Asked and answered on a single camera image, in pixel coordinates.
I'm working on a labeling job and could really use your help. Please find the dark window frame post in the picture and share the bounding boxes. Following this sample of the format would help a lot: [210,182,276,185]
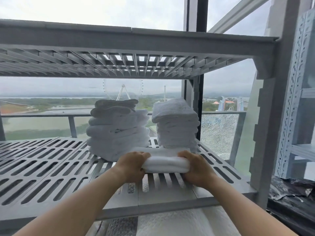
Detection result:
[183,0,208,143]

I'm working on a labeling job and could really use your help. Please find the white towel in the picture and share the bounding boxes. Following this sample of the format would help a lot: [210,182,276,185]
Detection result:
[128,147,192,174]

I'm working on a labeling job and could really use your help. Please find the person's left forearm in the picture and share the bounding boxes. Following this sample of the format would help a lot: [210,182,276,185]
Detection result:
[11,167,131,236]

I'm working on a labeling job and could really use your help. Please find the stack of rounded white towels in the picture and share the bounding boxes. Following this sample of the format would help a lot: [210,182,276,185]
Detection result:
[86,99,150,162]

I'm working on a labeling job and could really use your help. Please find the person's left hand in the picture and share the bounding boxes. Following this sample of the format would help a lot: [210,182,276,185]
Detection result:
[114,152,151,184]

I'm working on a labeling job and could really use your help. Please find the white perforated metal rack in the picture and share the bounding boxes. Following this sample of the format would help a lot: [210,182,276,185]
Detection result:
[274,8,315,180]

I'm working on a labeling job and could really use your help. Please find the balcony glass railing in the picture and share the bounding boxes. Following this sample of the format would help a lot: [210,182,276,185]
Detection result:
[0,111,247,167]

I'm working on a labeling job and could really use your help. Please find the black crumpled plastic sheet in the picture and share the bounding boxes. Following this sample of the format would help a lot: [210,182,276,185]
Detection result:
[268,176,315,214]

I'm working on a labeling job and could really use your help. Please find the stack of square white towels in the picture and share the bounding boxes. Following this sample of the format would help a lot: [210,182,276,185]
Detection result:
[152,97,200,153]

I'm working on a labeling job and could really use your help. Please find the person's right forearm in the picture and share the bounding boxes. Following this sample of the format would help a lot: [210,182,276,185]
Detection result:
[204,178,300,236]

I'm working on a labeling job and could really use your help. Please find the grey plastic shelving unit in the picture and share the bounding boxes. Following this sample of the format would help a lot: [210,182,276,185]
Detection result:
[0,0,302,225]

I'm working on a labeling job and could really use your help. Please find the person's right hand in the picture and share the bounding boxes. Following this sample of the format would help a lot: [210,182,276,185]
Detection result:
[177,150,218,190]

